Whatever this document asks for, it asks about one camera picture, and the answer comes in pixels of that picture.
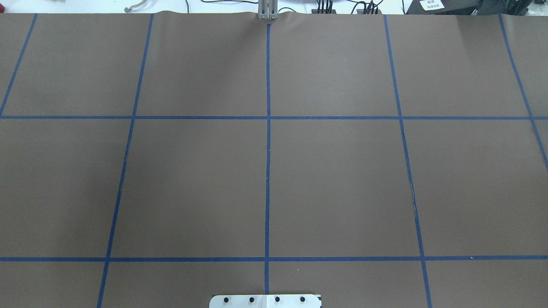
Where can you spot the black orange connector block left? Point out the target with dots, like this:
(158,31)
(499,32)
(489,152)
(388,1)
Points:
(324,7)

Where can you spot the black box with label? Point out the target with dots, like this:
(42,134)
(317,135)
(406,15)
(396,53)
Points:
(466,7)

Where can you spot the brown paper table mat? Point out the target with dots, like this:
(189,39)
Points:
(158,160)

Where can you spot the white metal mounting plate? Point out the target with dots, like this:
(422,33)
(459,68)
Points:
(267,301)

